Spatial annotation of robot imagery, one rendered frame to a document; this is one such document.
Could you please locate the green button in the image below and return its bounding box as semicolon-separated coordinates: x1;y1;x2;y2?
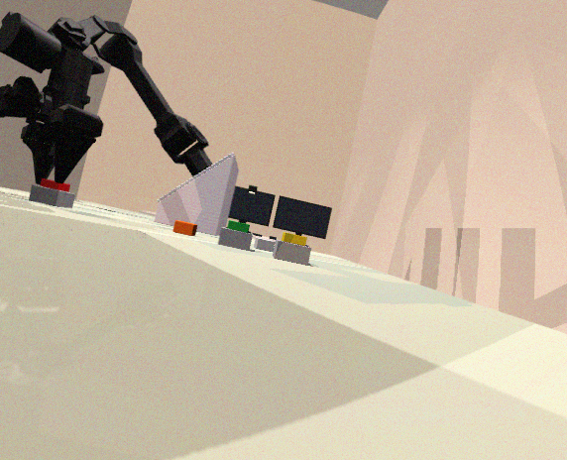
217;220;253;251

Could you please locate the red button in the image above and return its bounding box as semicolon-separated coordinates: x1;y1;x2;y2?
29;178;75;209

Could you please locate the yellow button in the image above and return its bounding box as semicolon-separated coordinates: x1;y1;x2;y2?
273;232;311;266

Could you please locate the orange block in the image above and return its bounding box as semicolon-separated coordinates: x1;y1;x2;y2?
172;220;197;236

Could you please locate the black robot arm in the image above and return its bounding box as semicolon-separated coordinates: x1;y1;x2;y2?
0;12;213;176

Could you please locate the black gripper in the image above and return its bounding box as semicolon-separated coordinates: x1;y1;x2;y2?
21;77;104;184

